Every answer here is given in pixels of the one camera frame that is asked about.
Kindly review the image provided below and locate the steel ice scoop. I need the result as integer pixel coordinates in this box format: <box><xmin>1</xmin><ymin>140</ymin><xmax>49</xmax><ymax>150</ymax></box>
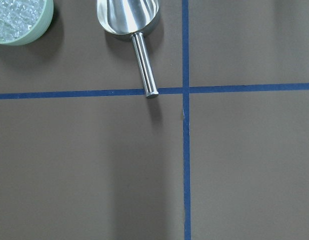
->
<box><xmin>96</xmin><ymin>0</ymin><xmax>161</xmax><ymax>99</ymax></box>

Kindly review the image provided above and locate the green bowl of ice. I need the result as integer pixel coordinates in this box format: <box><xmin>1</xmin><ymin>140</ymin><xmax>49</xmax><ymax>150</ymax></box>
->
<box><xmin>0</xmin><ymin>0</ymin><xmax>54</xmax><ymax>46</ymax></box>

